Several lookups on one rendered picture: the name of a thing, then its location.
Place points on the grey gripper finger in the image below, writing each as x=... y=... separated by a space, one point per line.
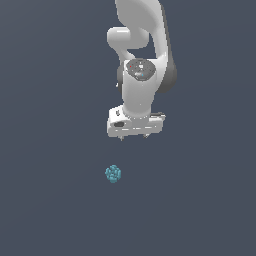
x=121 y=137
x=146 y=135

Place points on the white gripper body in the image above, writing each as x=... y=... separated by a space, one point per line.
x=133 y=126

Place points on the small teal bumpy ball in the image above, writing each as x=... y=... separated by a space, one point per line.
x=113 y=173

